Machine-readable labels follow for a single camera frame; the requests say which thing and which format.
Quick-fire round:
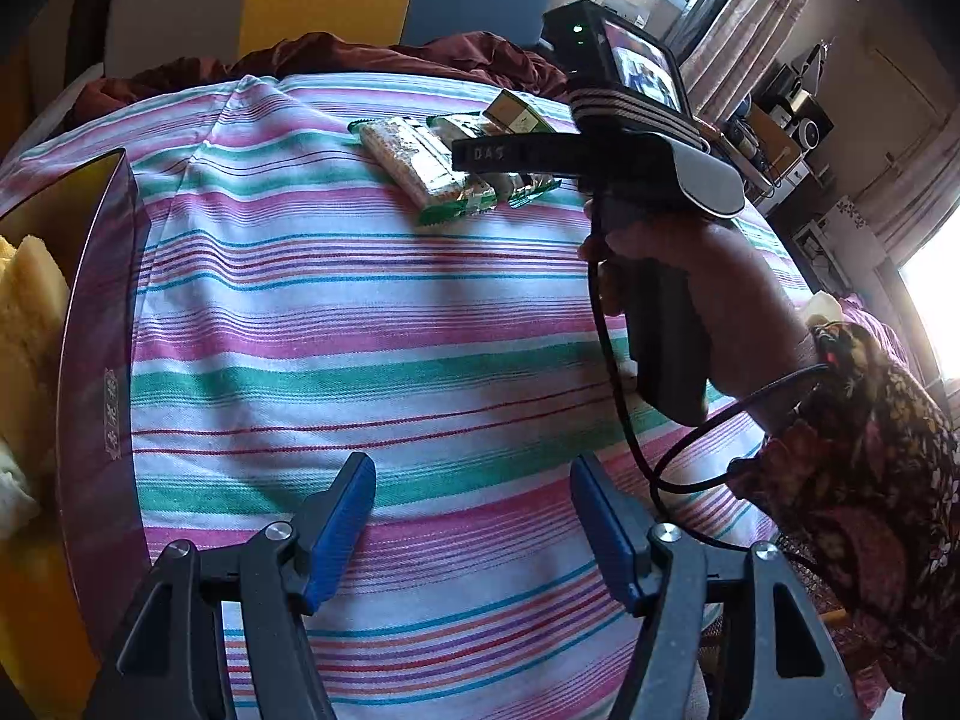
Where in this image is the pink patterned curtain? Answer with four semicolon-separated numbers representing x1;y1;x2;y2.
675;0;826;125
844;154;960;260

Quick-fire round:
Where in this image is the bright window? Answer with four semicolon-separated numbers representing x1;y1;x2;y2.
896;236;960;398

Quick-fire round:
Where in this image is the black cable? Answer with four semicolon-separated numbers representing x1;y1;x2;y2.
587;195;833;563

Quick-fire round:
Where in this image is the striped bed sheet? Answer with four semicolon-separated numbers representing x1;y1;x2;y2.
0;73;886;720

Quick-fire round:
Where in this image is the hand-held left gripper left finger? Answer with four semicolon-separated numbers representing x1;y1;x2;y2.
82;452;377;720

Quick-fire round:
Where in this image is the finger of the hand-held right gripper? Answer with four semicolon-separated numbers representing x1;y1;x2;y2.
450;133;595;178

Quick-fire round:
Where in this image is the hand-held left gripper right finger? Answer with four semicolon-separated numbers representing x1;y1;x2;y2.
570;454;860;720

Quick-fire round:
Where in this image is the gold-lined tin box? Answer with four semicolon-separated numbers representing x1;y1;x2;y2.
0;148;155;720

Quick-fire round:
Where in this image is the maroon blanket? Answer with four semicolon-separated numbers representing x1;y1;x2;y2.
64;30;575;136

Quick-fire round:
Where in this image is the green-edged cracker packet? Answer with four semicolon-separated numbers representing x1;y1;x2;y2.
350;116;500;227

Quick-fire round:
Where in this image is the person's right hand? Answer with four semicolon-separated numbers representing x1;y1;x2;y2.
577;212;820;400

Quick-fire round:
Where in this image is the black speaker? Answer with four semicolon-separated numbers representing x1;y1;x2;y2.
784;94;835;155

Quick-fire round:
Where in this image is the yellow snack packet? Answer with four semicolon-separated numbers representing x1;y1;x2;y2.
0;234;72;458

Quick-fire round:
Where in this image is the white patterned cloth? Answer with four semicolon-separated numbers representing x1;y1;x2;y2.
791;195;890;293

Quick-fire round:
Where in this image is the small green box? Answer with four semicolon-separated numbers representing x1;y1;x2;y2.
484;88;545;136

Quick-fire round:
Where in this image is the cluttered wooden desk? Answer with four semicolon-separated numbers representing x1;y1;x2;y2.
697;45;845;203

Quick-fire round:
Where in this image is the green snack packet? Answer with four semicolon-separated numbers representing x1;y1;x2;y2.
439;114;563;211

